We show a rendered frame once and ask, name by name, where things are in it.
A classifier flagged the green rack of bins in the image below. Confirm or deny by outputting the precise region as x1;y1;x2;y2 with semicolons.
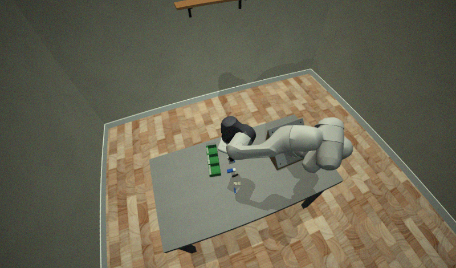
206;144;221;177

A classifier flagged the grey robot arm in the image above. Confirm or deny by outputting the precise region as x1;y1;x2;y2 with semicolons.
218;116;353;173

